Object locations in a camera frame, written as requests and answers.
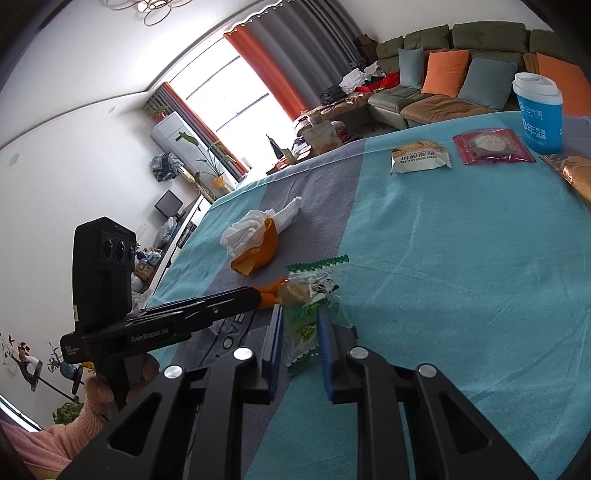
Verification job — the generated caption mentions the pile of clothes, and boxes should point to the pile of clothes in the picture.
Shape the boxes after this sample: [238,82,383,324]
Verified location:
[318,65,400,104]

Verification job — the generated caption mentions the black monitor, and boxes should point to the black monitor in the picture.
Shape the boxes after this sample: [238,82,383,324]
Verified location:
[154,190,183,219]

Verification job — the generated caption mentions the green sectional sofa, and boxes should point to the green sectional sofa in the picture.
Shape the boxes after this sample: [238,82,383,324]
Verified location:
[369,21,591,130]

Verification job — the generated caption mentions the large teal cushion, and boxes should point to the large teal cushion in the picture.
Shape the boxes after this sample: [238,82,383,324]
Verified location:
[458,58,518,112]

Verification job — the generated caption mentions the large orange peel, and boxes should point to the large orange peel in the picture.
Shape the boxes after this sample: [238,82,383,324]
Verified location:
[231,218,280,277]

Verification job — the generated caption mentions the white yellow snack packet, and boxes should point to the white yellow snack packet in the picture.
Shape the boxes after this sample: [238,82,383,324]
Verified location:
[389,142,451,175]

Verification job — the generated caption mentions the gold foil snack packet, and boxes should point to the gold foil snack packet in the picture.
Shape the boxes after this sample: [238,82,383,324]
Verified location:
[540,154,591,204]

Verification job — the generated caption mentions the white black TV cabinet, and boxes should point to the white black TV cabinet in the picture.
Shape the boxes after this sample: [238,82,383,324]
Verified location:
[131,194,213,296]

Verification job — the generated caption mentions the window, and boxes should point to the window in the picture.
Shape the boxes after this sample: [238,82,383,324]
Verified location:
[185,39,291,171]

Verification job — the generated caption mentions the small teal cushion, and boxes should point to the small teal cushion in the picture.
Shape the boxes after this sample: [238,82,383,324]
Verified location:
[398,47,424,89]

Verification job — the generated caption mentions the small orange peel piece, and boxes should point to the small orange peel piece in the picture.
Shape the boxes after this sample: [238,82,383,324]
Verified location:
[252,277,289,309]

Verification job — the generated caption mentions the floor fan with patterned cover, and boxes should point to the floor fan with patterned cover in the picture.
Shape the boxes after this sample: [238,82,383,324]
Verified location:
[151,152,218,201]

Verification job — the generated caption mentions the orange cushion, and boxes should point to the orange cushion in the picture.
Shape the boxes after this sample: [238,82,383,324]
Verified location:
[536,52,591,117]
[421,49,471,99]

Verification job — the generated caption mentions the white tissue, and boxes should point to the white tissue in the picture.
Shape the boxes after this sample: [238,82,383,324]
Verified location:
[220,197,303,259]

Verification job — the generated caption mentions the cluttered dark coffee table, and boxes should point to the cluttered dark coffee table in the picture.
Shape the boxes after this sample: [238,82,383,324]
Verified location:
[265,108,352,174]

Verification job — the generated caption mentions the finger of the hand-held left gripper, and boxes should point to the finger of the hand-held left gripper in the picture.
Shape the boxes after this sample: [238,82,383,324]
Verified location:
[152,287,262,315]
[129,300,260,330]

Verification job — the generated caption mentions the yellow snack bag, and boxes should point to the yellow snack bag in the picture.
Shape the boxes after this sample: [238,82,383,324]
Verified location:
[302,121,345,158]

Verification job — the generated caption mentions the brown stacked boxes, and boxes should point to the brown stacked boxes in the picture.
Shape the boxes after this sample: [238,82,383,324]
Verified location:
[355,34,377,63]

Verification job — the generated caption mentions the narrow grey orange curtain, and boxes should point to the narrow grey orange curtain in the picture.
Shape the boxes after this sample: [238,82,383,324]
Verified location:
[148,83,250,183]

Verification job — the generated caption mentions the clear green snack wrapper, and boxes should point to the clear green snack wrapper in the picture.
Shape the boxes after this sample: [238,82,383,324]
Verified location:
[284,256,352,379]

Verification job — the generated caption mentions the red snack packet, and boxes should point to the red snack packet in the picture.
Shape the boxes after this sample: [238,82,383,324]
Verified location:
[452,129,536,166]

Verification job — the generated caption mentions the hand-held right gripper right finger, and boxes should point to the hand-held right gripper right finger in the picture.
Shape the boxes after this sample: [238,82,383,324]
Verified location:
[316,307,539,480]

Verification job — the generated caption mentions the ring ceiling lamp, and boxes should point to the ring ceiling lamp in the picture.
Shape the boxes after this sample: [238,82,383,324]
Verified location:
[104,0,195,26]

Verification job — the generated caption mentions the blue white cup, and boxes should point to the blue white cup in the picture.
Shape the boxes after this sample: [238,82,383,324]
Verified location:
[512,72,565,155]

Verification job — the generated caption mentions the person's left forearm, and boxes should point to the person's left forearm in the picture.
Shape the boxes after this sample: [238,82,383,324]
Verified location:
[0,401,109,480]

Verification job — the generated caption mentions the tall leafy potted plant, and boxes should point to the tall leafy potted plant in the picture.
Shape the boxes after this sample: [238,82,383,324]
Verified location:
[178,131,236,195]

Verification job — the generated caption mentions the white standing air conditioner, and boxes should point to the white standing air conditioner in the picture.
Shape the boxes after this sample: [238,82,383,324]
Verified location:
[150,114,218,190]

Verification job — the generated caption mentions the person's left hand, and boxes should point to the person's left hand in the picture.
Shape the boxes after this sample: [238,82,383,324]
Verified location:
[84,354,160,416]

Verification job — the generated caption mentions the wide grey curtain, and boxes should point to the wide grey curtain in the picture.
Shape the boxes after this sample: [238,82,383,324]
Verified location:
[245,0,365,84]

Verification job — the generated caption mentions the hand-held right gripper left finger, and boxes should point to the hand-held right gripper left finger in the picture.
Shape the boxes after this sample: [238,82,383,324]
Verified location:
[58,305,284,480]

